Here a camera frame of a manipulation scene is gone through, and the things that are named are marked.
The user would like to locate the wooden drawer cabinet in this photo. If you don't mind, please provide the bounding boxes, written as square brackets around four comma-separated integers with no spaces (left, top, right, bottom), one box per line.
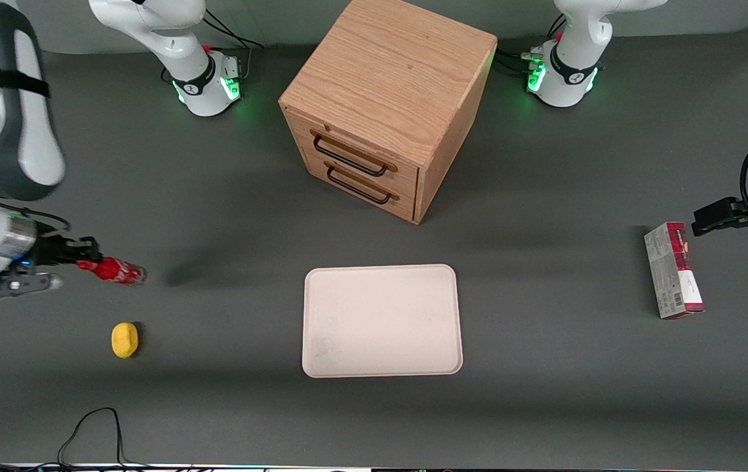
[279,0,498,226]

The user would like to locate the black metal drawer handle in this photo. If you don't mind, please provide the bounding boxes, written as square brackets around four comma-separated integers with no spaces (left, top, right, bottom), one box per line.
[325,160,401,205]
[311,129,399,178]

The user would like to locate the wooden drawer front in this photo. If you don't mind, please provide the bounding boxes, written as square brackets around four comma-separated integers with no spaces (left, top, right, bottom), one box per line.
[302,149,419,225]
[284,107,422,199]

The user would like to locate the black left arm base cables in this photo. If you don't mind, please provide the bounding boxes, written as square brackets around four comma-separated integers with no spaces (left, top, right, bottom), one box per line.
[496,13,568,74]

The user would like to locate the black arm base cables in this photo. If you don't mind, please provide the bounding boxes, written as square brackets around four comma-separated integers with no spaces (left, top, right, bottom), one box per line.
[496,13,568,74]
[161,9,266,85]

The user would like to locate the red and grey carton box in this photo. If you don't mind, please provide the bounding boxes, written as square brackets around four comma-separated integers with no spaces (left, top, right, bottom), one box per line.
[643,222,706,321]

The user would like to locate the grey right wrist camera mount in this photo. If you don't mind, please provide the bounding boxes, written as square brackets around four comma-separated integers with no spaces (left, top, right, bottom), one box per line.
[0,271,64,301]

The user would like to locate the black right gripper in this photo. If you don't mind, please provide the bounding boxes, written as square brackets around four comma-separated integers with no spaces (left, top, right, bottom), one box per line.
[31,234,102,267]

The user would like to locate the red coke bottle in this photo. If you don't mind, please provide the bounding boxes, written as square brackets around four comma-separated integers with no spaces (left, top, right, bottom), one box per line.
[77,256,148,286]

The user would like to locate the black cable at table edge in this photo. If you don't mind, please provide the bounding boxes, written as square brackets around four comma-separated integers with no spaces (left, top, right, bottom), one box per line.
[0,407,151,470]

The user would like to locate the yellow lemon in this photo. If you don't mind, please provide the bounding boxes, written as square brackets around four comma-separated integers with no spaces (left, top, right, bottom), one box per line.
[111,321,140,360]

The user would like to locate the cream rectangular plastic tray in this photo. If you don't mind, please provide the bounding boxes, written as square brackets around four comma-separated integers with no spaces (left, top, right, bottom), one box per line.
[302,264,464,379]

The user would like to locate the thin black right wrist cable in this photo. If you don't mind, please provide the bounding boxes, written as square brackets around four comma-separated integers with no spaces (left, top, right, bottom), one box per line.
[0,182,74,237]

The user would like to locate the black right arm base cables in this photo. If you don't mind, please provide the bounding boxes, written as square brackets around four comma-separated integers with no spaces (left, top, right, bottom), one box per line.
[161,9,266,85]

